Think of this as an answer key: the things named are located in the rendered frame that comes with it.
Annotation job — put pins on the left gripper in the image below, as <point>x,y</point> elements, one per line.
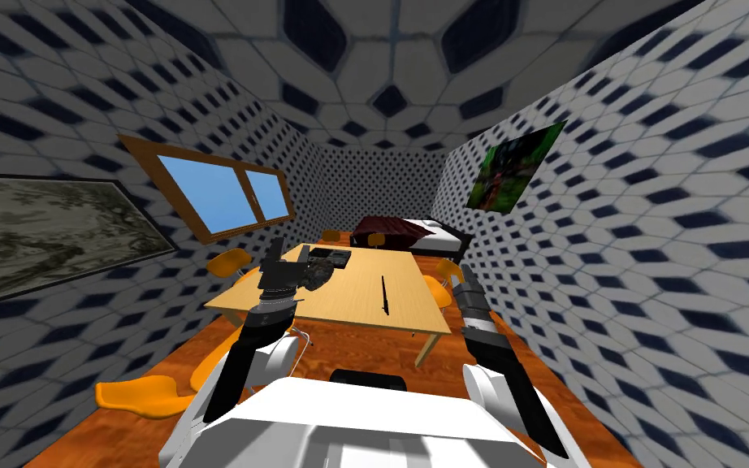
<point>281,272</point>

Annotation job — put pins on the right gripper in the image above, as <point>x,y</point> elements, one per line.
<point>466,275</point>

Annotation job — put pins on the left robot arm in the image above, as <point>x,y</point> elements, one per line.
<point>251,351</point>

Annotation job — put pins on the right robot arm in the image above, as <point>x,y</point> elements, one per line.
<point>498,354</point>

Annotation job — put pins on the orange chair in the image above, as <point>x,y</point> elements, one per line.
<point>331,236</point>
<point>228,262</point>
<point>439,294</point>
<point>209,364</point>
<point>144,395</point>
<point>376,239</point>
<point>450,272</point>

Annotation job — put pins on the dark grey lumpy object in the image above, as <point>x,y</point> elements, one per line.
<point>320,274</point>

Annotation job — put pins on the bed with dark red blanket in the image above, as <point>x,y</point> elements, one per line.
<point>413,235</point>

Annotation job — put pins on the light wooden table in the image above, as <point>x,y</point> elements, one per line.
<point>355,292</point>

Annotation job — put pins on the black pen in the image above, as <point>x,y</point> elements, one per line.
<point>385,296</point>

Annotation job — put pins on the brown framed window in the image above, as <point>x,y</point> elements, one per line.
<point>218,192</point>

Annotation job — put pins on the green picture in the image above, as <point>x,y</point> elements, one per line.
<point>511,170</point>

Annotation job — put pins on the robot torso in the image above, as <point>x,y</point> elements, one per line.
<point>361,429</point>

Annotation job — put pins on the grey landscape picture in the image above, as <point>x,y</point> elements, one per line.
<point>43,237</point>

